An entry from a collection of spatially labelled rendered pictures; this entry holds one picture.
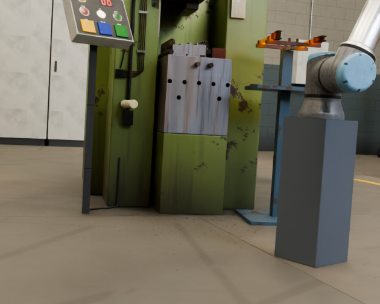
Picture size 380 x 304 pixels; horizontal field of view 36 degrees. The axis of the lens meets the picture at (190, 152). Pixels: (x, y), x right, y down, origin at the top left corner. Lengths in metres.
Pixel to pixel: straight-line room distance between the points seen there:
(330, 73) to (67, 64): 6.55
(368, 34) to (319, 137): 0.44
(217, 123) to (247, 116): 0.32
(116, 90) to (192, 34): 0.74
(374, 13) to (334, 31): 8.66
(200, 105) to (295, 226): 1.19
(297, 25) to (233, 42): 7.02
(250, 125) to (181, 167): 0.57
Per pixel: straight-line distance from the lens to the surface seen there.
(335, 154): 2.48
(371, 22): 2.44
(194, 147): 3.44
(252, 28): 3.76
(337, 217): 2.54
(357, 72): 2.34
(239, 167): 3.73
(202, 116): 3.44
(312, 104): 2.49
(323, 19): 10.99
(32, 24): 8.63
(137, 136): 3.58
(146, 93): 3.58
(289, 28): 10.63
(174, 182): 3.44
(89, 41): 3.21
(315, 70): 2.49
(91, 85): 3.31
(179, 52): 3.49
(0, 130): 8.55
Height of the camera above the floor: 0.59
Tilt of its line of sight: 4 degrees down
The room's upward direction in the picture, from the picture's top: 3 degrees clockwise
